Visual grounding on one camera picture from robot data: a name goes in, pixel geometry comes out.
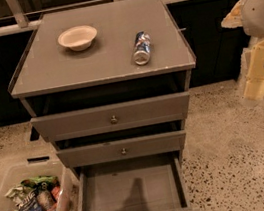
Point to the blue silver redbull can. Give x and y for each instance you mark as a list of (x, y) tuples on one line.
[(141, 53)]

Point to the grey drawer cabinet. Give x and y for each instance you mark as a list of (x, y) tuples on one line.
[(54, 79)]

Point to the grey top drawer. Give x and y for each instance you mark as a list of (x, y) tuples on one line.
[(112, 117)]

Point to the grey middle drawer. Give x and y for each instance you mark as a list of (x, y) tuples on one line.
[(122, 149)]

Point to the grey open bottom drawer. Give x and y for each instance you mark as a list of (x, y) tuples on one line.
[(148, 183)]

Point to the white paper bowl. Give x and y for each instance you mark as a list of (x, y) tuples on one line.
[(78, 38)]

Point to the green snack bag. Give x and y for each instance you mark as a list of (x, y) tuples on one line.
[(41, 182)]

